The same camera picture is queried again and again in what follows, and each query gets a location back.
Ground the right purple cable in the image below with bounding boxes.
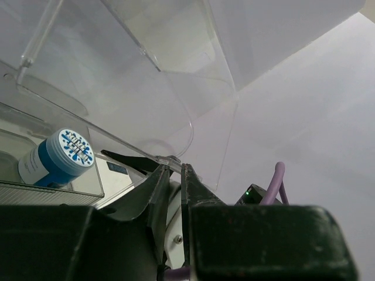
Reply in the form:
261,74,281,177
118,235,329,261
162,162,290,281

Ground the clear plastic drawer organizer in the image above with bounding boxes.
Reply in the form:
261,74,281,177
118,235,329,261
1,1,237,207

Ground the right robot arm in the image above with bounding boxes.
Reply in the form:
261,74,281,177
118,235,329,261
102,150,271,268

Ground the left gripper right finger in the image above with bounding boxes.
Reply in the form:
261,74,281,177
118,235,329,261
181,164,359,280

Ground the right blue table label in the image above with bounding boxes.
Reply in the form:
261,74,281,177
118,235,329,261
107,162,128,175

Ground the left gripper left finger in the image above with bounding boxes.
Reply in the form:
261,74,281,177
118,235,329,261
1,165,170,280

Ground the blue cleaning gel jar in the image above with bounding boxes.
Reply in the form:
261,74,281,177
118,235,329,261
18,128,95,188

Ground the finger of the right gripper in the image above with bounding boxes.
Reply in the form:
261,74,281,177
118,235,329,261
101,150,159,176

